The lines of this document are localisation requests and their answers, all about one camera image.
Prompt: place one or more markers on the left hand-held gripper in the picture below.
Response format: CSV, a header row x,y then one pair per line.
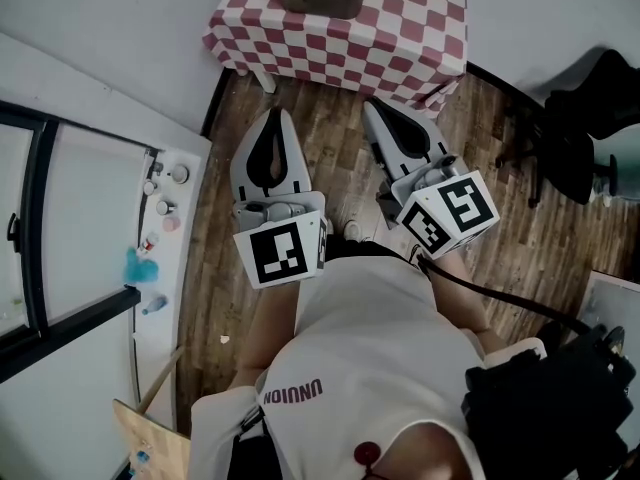
x,y
277,258

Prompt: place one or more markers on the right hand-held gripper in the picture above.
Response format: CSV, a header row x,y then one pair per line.
x,y
450,213

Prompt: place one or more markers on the person's left forearm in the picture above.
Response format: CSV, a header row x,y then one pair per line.
x,y
270,328

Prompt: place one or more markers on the person's right forearm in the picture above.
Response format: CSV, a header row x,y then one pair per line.
x,y
460,298

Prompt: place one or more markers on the black shoulder pack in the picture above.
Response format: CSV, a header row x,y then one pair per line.
x,y
540,408

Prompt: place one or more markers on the white table leg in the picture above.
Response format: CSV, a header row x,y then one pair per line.
x,y
265,80

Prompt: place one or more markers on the red white checkered tablecloth table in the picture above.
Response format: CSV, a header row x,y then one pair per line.
x,y
400,43

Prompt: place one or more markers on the person's white shoe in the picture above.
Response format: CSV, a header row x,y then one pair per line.
x,y
352,229

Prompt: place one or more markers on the person's black trousers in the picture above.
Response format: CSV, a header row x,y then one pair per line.
x,y
360,249

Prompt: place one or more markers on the red white small bottle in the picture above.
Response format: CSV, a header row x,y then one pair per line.
x,y
149,242

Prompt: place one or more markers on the blue cloth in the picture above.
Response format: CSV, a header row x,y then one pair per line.
x,y
141,269

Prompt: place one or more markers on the black office chair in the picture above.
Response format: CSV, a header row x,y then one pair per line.
x,y
575,118

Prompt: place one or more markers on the clear plastic bottle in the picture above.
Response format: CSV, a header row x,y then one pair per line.
x,y
154,304

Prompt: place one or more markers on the person's white shirt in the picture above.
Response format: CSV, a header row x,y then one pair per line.
x,y
375,343

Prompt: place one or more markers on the wooden stick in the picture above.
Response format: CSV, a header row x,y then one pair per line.
x,y
160,380

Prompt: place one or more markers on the grey desk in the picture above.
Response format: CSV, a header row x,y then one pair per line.
x,y
612,303

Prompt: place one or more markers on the wooden board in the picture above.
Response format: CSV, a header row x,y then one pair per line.
x,y
150,443

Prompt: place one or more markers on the red round pendant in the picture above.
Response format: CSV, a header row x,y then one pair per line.
x,y
366,454

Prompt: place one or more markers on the black window frame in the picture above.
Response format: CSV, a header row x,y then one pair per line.
x,y
37,218

